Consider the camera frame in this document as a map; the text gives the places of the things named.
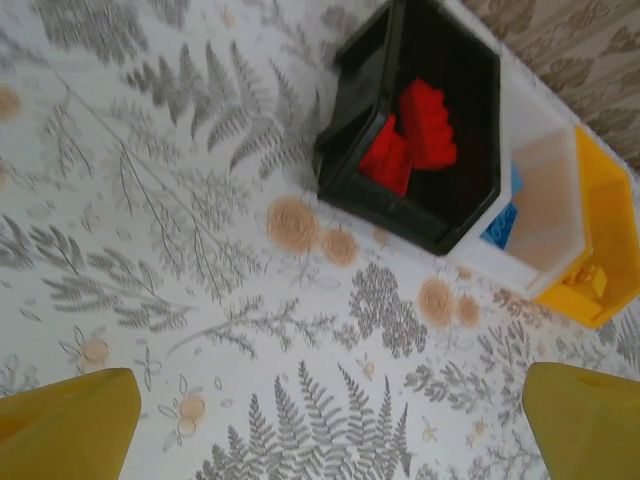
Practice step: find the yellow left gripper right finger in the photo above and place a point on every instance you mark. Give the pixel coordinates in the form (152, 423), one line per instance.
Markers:
(590, 430)

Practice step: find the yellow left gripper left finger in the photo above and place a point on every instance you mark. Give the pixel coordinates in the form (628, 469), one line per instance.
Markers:
(65, 430)

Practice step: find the yellow lego brick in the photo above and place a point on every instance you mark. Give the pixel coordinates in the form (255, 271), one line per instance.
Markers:
(585, 284)

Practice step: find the blue lego brick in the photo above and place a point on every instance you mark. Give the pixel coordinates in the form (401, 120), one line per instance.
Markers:
(515, 181)
(500, 230)

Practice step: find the red lego brick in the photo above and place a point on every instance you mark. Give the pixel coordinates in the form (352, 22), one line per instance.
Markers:
(427, 125)
(385, 160)

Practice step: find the yellow plastic bin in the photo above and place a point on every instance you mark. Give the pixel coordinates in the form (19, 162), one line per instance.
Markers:
(605, 200)

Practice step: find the white plastic bin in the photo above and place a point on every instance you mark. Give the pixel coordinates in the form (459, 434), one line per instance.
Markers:
(545, 200)

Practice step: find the black plastic bin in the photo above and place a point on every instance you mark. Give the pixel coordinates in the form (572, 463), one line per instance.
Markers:
(465, 150)

